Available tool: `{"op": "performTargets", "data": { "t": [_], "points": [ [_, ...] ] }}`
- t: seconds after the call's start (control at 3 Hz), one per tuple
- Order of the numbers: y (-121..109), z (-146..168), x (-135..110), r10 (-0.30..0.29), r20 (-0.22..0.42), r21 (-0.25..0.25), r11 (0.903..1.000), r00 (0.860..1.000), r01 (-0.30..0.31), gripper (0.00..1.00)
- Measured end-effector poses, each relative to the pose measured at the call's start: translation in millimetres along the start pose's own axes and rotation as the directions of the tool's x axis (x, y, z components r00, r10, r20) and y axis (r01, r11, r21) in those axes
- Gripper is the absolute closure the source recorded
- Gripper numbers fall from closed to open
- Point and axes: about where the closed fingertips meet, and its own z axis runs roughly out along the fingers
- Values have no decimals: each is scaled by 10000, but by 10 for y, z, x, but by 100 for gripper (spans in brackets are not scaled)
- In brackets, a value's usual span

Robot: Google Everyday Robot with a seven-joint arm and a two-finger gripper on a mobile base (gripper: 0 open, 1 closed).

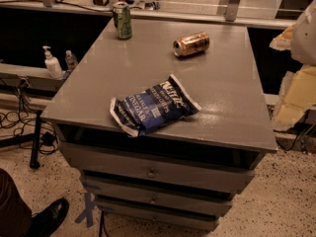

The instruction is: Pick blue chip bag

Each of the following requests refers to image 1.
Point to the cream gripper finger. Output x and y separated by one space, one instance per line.
297 94

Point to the blue chip bag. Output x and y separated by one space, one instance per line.
153 108

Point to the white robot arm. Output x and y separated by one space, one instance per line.
300 38

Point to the orange soda can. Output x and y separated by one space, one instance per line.
192 44

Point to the grey drawer cabinet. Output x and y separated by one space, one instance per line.
168 125

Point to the middle drawer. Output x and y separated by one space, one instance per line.
208 206

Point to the drawer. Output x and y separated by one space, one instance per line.
157 213
208 206
129 165

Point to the bottom drawer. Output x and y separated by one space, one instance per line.
157 213

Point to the green soda can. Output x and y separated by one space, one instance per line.
122 20

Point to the top drawer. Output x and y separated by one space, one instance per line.
129 165

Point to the clear plastic bottle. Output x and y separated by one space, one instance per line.
71 60

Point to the blue tape cross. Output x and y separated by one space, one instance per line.
89 214

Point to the white pump bottle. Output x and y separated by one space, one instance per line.
52 64

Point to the black stand leg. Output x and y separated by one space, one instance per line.
34 162

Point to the black shoe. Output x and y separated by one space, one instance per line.
47 222

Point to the brown trouser leg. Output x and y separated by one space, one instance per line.
15 215

